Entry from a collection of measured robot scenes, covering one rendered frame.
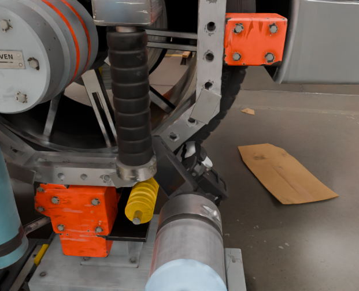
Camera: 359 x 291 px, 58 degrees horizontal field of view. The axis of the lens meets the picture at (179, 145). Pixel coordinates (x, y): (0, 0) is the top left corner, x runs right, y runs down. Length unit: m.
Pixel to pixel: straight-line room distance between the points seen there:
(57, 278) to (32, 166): 0.40
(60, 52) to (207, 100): 0.23
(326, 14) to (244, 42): 0.22
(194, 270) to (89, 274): 0.63
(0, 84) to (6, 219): 0.27
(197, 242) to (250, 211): 1.14
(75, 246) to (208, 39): 0.50
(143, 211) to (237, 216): 0.86
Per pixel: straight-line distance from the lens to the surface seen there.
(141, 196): 0.67
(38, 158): 0.70
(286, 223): 1.49
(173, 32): 0.61
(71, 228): 0.72
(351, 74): 0.73
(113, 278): 0.94
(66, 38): 0.45
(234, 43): 0.51
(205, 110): 0.53
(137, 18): 0.29
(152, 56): 0.78
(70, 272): 0.99
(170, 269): 0.36
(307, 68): 0.70
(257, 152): 1.95
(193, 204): 0.43
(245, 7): 0.59
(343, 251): 1.45
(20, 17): 0.41
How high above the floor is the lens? 0.94
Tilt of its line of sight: 28 degrees down
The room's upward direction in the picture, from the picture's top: straight up
